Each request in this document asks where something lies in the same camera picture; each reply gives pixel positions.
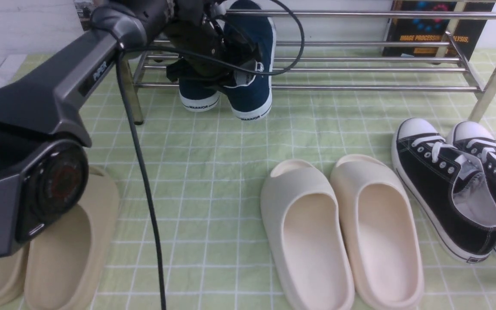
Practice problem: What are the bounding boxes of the black canvas sneaker left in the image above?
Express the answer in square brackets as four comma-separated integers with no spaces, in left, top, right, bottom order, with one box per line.
[391,118,496,264]

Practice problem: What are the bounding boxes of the metal shoe rack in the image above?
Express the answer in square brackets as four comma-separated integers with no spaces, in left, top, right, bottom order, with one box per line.
[119,0,496,126]

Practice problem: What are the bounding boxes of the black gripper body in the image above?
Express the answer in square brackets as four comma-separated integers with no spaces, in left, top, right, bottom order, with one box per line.
[164,0,262,86]

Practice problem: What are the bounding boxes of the tan slide sandal right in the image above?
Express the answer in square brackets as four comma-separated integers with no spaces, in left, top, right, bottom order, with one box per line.
[24,166,120,310]

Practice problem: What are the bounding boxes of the black image processing book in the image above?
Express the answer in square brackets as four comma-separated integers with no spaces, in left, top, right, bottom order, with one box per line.
[382,0,487,59]

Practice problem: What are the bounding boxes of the navy slip-on shoe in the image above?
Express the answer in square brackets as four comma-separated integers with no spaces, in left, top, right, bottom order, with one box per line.
[222,15,277,121]
[178,79,220,112]

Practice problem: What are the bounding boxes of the tan slide sandal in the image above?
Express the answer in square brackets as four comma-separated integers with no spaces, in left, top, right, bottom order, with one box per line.
[0,244,30,306]
[24,166,120,310]

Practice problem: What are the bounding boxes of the tan slide sandal left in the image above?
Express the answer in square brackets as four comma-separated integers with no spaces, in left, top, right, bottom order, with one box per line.
[0,244,30,306]

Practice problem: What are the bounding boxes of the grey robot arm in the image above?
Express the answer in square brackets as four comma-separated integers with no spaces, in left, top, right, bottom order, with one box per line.
[0,0,277,258]

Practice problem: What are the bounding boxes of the cream slide sandal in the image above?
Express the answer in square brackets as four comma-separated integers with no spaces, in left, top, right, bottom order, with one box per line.
[260,159,355,310]
[329,154,425,310]

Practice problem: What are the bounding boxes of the green checkered tablecloth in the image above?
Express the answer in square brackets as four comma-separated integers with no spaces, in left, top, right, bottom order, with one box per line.
[80,72,496,310]

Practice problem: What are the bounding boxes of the cream slide sandal right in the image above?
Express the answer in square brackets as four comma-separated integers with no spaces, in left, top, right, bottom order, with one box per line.
[329,154,425,310]

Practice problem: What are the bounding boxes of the cream slide sandal left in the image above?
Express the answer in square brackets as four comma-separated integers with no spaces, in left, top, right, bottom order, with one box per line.
[260,159,355,310]

